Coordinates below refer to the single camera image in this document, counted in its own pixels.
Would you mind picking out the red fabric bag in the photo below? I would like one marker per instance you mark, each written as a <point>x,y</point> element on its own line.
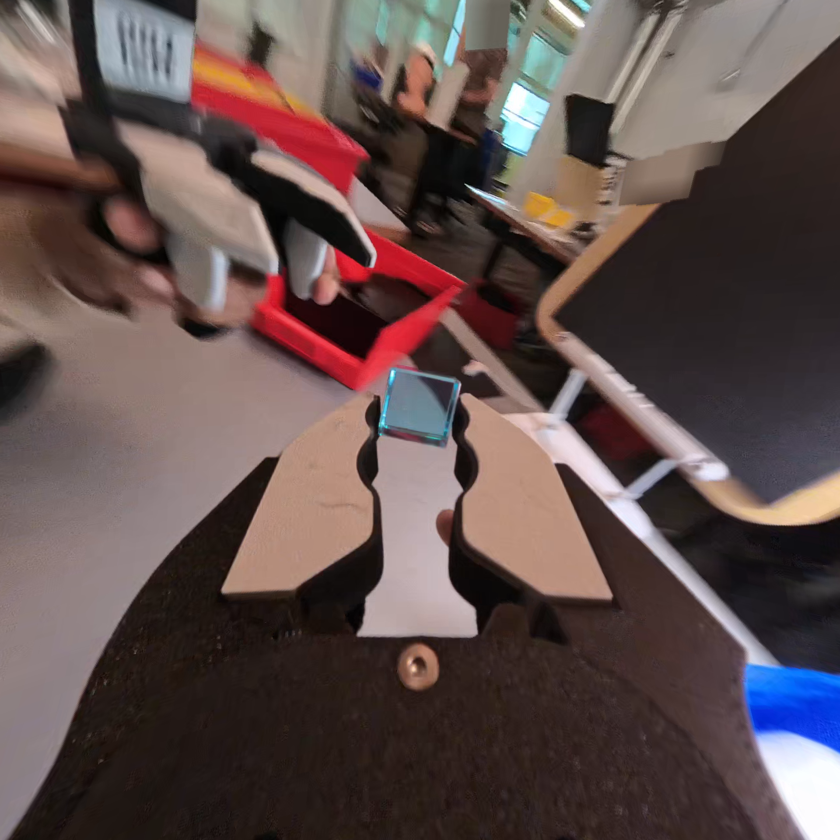
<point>492,321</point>

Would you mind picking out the person's left forearm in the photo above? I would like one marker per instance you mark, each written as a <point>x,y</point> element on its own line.
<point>19,275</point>

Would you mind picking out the blue plastic parts bin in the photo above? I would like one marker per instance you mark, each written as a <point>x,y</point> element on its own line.
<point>794,702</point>

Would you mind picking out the clear blue cube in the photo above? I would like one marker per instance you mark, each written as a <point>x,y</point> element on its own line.
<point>420,403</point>

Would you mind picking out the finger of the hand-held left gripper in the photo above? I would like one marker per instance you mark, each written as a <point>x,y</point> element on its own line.
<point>308,203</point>

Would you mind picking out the wooden desk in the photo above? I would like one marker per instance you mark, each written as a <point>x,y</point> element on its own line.
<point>525,233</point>

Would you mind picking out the mannequin head with helmet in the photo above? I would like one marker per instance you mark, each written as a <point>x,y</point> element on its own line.
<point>420,85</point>

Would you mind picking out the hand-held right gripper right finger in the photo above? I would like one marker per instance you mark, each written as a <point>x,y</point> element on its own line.
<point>525,518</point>

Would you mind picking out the white roll with blue core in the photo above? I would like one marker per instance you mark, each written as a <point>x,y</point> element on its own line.
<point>807,787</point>

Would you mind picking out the person's left hand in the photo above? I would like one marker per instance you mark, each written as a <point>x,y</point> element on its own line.
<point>131,229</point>

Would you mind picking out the red plastic parts bin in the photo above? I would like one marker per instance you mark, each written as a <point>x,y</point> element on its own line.
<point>407,341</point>

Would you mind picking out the black board with wooden rim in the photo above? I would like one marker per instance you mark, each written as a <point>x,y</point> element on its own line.
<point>722,328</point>
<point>587,128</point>

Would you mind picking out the red ribbed crate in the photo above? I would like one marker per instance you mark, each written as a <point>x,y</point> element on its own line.
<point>315,141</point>

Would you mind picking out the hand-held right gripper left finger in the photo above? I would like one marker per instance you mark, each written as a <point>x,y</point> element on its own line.
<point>308,512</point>

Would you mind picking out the yellow bin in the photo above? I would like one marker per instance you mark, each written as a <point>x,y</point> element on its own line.
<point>541,207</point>

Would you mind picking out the person's right hand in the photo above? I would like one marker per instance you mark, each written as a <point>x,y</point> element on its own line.
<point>445,525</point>

